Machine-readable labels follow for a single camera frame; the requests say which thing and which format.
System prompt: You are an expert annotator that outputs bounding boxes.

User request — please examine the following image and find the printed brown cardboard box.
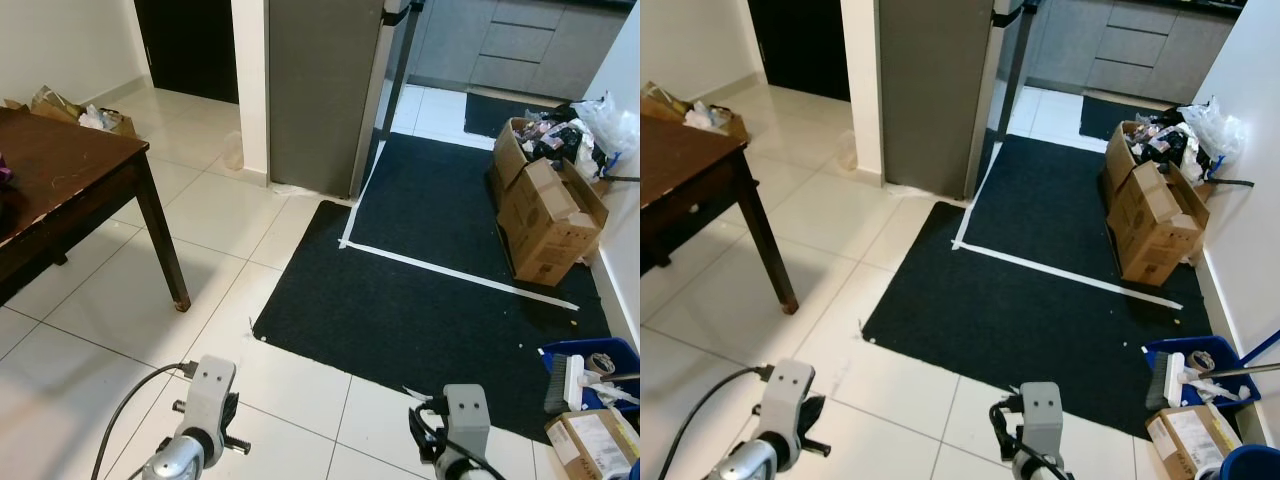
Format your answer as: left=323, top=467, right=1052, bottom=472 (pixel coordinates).
left=497, top=158, right=610, bottom=288
left=1107, top=162, right=1212, bottom=288

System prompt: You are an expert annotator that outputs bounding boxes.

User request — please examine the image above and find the small dark kitchen mat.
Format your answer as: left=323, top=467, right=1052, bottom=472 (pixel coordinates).
left=1078, top=95, right=1153, bottom=141
left=464, top=92, right=561, bottom=139

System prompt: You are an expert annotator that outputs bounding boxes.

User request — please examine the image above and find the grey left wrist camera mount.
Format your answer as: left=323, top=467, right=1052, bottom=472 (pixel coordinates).
left=175, top=355, right=238, bottom=447
left=752, top=360, right=816, bottom=447

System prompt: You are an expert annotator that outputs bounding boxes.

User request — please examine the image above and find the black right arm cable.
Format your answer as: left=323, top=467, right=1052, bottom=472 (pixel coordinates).
left=408, top=400, right=506, bottom=480
left=990, top=400, right=1076, bottom=480

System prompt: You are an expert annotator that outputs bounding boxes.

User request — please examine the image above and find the grey kitchen cabinet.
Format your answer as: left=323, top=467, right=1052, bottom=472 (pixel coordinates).
left=410, top=0, right=633, bottom=101
left=1025, top=0, right=1243, bottom=106

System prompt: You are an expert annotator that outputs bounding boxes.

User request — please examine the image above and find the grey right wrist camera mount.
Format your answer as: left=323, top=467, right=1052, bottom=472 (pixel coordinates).
left=1018, top=382, right=1065, bottom=457
left=443, top=385, right=493, bottom=469

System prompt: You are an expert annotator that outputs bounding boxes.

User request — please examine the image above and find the white plastic bag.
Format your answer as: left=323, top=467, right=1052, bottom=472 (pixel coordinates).
left=575, top=92, right=640, bottom=169
left=1180, top=97, right=1249, bottom=169

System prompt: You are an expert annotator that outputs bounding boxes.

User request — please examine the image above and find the open cardboard box with rubbish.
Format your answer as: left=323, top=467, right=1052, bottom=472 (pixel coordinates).
left=1104, top=118, right=1206, bottom=201
left=488, top=115, right=601, bottom=206

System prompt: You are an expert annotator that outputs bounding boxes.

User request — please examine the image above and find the blue dustpan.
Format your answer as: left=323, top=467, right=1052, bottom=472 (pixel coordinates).
left=1143, top=330, right=1280, bottom=411
left=540, top=337, right=641, bottom=413

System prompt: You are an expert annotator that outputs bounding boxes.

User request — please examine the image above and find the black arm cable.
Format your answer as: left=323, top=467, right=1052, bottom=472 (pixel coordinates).
left=90, top=362, right=199, bottom=480
left=990, top=400, right=1076, bottom=480
left=658, top=366, right=777, bottom=480
left=408, top=400, right=506, bottom=480

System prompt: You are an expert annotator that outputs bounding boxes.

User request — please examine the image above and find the dark wooden table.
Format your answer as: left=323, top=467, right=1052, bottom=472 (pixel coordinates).
left=0, top=107, right=192, bottom=313
left=640, top=110, right=799, bottom=316

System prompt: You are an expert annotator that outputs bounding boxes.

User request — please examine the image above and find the black floor mat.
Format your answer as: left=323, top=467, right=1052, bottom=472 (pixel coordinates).
left=862, top=135, right=1217, bottom=443
left=252, top=130, right=613, bottom=443

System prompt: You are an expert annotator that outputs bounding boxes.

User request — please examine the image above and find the grey refrigerator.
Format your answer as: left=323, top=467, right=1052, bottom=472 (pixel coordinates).
left=268, top=0, right=413, bottom=199
left=878, top=0, right=1023, bottom=201

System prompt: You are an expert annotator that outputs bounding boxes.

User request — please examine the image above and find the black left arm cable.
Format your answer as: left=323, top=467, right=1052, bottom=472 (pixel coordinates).
left=90, top=362, right=199, bottom=480
left=658, top=366, right=777, bottom=480

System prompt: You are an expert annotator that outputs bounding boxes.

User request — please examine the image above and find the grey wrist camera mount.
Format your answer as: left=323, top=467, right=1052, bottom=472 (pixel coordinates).
left=752, top=360, right=816, bottom=447
left=443, top=385, right=493, bottom=469
left=1018, top=382, right=1065, bottom=457
left=175, top=355, right=238, bottom=447

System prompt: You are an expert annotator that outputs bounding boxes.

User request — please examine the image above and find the cardboard box with white label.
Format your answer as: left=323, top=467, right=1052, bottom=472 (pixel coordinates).
left=1145, top=403, right=1247, bottom=480
left=545, top=408, right=641, bottom=480

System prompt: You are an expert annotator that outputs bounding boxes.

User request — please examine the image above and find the dark door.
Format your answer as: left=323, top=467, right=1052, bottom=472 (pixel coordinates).
left=135, top=0, right=241, bottom=106
left=748, top=0, right=853, bottom=101

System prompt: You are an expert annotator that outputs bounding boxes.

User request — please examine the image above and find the blue plastic bucket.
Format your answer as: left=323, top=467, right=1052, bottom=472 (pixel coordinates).
left=1222, top=445, right=1280, bottom=480

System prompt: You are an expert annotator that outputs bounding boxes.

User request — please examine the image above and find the white hand brush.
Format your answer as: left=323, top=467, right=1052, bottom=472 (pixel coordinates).
left=1146, top=352, right=1280, bottom=411
left=544, top=355, right=641, bottom=413

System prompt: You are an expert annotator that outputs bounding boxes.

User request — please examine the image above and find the white tape strip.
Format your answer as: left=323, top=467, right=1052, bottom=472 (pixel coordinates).
left=339, top=140, right=581, bottom=312
left=952, top=140, right=1185, bottom=311

